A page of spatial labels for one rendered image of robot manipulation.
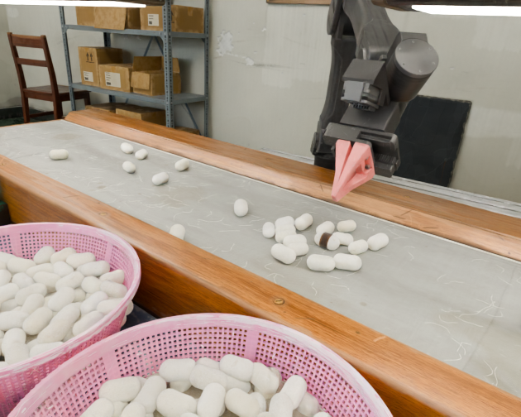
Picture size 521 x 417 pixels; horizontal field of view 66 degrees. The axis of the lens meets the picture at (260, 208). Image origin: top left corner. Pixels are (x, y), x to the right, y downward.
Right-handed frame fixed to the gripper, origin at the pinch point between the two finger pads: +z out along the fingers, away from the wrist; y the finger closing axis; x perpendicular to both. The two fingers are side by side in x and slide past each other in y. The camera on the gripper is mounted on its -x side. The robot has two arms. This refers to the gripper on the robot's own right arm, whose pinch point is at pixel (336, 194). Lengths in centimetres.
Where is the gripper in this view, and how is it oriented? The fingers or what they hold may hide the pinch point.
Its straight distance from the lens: 55.3
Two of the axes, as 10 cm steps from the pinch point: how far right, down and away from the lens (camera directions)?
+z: -5.0, 8.1, -3.2
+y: 8.0, 2.8, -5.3
